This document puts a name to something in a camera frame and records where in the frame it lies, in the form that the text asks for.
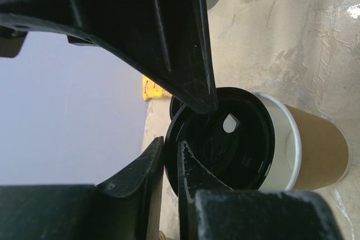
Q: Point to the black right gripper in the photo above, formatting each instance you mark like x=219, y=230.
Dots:
x=11, y=42

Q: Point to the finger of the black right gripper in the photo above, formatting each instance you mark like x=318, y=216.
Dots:
x=166, y=40

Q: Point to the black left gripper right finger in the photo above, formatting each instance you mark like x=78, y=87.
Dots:
x=208, y=209

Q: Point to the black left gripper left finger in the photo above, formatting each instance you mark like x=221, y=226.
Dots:
x=125, y=206

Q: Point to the yellow snack bag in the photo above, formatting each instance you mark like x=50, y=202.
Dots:
x=151, y=90

